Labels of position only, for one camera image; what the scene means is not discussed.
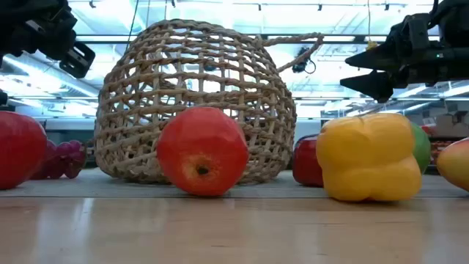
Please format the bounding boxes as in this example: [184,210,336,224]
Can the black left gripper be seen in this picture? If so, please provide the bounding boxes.
[0,0,96,79]

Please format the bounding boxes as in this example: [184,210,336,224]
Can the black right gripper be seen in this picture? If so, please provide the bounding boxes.
[339,38,469,104]

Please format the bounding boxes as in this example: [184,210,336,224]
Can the yellow bell pepper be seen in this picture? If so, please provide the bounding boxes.
[315,112,424,203]

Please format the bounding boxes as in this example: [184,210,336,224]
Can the green apple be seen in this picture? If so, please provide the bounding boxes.
[410,122,432,175]

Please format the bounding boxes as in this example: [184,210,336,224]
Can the large crimson red fruit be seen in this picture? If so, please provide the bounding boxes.
[0,111,48,191]

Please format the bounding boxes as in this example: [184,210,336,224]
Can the dark red bell pepper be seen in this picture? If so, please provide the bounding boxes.
[292,133,325,188]

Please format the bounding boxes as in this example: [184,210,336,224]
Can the red yellow mango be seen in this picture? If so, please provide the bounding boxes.
[435,137,469,193]

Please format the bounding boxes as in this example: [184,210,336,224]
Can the woven wicker basket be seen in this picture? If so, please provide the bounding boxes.
[93,18,325,186]

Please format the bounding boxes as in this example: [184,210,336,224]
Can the orange-red apple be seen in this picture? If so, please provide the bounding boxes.
[156,106,250,197]

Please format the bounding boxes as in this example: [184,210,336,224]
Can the brown cardboard box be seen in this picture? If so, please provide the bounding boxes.
[435,109,469,139]

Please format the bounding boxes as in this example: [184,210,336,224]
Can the purple grape bunch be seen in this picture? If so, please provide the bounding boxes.
[31,139,88,180]

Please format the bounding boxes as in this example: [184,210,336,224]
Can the red storage bin rack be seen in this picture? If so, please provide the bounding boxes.
[430,141,446,164]

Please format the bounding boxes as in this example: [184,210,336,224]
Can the grey woven placemat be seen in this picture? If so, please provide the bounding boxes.
[0,167,469,199]

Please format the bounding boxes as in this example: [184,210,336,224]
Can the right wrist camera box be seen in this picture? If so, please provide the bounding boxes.
[388,13,432,51]

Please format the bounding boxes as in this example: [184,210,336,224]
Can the black hanging camera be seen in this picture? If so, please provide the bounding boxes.
[292,46,317,75]

